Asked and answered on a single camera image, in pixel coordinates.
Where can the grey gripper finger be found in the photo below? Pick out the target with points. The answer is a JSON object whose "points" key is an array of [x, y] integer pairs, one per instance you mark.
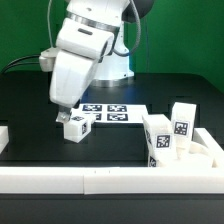
{"points": [[64, 115]]}

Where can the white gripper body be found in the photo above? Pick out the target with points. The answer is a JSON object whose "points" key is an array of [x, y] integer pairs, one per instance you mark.
{"points": [[74, 60]]}

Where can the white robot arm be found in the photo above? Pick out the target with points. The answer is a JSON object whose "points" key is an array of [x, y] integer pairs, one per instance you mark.
{"points": [[109, 15]]}

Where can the white marker sheet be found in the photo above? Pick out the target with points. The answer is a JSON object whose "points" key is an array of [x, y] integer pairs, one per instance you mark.
{"points": [[115, 113]]}

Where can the white left fence bar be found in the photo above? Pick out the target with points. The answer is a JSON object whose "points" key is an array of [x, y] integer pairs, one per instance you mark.
{"points": [[4, 137]]}

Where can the white front fence bar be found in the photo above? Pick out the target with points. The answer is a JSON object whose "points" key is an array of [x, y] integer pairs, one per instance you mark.
{"points": [[61, 180]]}

